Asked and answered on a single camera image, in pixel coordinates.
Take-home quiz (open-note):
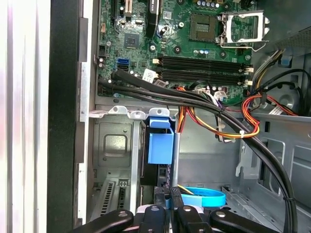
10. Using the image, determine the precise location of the black expansion slot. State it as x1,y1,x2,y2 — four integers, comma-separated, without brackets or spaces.
111,0,118,22

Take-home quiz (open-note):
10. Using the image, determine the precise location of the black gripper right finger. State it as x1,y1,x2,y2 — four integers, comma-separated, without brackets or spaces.
170,186,277,233

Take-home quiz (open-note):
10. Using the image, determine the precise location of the metal disk bay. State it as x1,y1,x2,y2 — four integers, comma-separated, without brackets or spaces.
88,105,182,219

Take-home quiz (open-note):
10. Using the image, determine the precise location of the orange red wire bundle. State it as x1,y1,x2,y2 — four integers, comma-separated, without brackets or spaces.
177,87,298,144

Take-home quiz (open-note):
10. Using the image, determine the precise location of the blue data wire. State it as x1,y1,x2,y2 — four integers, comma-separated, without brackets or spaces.
181,185,227,208

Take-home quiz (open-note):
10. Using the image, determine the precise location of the metal locking lever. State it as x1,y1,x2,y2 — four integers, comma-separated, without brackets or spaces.
219,40,270,52

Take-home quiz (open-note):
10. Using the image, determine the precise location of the green motherboard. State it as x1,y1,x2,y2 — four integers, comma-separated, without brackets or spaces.
97,0,259,105

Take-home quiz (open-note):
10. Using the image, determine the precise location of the thick black cable bundle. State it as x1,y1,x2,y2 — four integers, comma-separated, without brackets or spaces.
98,69,299,233

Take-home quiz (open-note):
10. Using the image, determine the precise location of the CPU socket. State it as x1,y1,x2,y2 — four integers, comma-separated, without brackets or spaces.
189,12,219,42

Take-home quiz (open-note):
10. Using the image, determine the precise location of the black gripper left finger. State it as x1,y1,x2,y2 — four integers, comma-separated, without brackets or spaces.
72,186,169,233

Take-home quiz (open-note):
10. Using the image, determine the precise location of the grey power supply unit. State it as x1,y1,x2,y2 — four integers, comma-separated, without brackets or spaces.
263,0,311,53

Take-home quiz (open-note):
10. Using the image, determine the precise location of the black RAM slot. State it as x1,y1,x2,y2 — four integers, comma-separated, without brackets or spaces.
161,68,247,79
161,74,247,86
161,55,254,65
161,60,254,71

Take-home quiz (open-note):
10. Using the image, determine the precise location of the hard disk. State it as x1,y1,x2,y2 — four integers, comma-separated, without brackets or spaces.
139,116,182,209

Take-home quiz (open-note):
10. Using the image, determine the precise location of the black open PC case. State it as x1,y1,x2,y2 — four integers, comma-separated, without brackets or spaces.
47,0,311,233

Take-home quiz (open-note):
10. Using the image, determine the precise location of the metal socket cover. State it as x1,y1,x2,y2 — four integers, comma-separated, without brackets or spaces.
218,9,267,49

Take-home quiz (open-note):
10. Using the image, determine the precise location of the black chipset chip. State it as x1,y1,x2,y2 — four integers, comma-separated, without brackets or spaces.
123,33,140,49

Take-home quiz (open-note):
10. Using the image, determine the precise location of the black graphics card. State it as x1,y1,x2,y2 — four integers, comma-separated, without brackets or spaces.
145,0,164,40

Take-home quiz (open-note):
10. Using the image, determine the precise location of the blue SATA port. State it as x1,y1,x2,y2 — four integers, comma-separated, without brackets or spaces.
117,57,130,71

